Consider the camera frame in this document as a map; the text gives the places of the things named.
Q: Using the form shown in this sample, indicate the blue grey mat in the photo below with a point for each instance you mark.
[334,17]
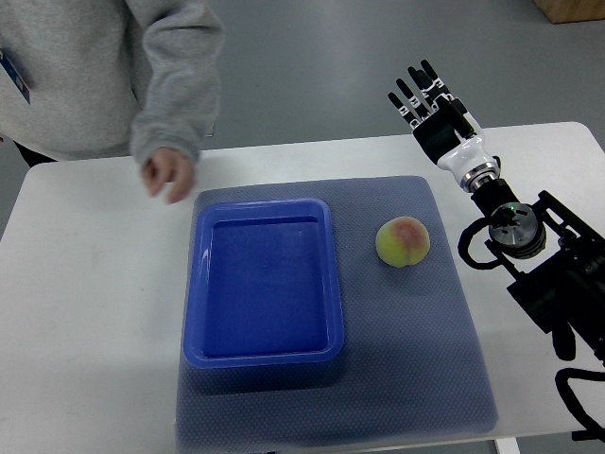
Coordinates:
[411,363]

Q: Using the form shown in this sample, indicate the grey sweatshirt torso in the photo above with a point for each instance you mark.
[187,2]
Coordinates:
[76,60]

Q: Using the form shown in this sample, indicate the grey sweatshirt sleeve forearm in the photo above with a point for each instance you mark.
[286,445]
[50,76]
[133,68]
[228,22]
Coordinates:
[182,40]

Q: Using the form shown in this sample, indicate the yellow red peach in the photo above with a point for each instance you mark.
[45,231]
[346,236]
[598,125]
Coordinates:
[402,242]

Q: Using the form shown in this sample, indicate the person's bare hand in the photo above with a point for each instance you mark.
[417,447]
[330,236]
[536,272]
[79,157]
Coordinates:
[168,166]

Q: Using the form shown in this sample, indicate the blue badge card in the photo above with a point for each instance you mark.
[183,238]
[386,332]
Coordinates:
[15,76]

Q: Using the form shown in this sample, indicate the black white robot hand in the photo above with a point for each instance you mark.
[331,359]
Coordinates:
[444,129]

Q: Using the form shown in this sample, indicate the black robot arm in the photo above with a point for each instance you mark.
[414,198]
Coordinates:
[555,260]

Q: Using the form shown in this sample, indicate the blue plastic tray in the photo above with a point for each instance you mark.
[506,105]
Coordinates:
[263,287]

